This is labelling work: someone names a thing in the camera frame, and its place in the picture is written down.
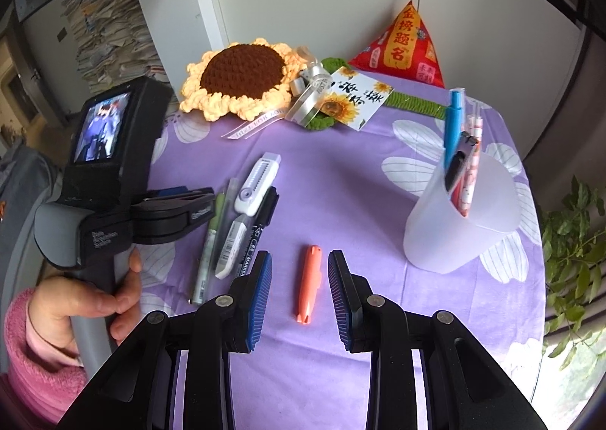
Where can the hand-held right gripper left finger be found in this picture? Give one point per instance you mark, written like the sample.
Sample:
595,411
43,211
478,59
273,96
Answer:
258,302

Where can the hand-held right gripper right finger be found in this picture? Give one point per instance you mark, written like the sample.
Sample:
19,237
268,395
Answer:
341,302

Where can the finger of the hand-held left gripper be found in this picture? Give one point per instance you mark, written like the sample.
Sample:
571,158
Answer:
180,193
175,219

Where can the slim white correction tape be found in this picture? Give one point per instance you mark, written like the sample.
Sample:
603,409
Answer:
231,248

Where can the green gel pen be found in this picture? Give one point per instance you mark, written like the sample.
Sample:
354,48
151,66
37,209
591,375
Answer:
201,278

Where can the wide white correction tape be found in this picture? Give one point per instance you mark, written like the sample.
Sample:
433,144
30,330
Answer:
258,184

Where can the black marker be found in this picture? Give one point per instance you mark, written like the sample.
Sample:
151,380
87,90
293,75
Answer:
260,222

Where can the translucent white plastic cup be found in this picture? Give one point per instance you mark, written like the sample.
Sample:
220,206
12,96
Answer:
454,240

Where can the red patterned gel pen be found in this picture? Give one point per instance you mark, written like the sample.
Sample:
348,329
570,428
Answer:
475,160

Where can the blue pen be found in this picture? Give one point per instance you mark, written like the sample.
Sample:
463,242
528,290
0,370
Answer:
455,122

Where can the person's left forearm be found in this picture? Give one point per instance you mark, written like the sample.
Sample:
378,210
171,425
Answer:
33,368

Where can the person's left hand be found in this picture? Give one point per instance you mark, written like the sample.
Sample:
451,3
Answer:
52,307

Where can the purple floral tablecloth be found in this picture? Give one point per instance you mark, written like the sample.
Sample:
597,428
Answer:
303,203

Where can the tall stack of papers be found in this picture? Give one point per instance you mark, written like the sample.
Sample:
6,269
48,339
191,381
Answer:
113,28

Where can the grey cloth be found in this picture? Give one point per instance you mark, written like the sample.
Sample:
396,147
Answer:
26,193

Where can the crochet sunflower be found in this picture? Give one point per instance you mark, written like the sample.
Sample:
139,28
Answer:
241,75

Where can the white ribbon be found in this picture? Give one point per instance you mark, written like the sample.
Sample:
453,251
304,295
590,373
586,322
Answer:
307,99

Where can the sunflower print card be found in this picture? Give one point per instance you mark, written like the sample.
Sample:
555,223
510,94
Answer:
355,99

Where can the green crochet stem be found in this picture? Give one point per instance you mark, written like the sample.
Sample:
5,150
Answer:
416,103

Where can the green leafy plant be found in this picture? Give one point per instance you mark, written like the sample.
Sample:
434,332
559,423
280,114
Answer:
575,259

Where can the red triangular hanging pouch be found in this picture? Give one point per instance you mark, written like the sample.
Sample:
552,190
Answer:
402,46

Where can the wall socket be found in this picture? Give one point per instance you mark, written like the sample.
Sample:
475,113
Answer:
61,35

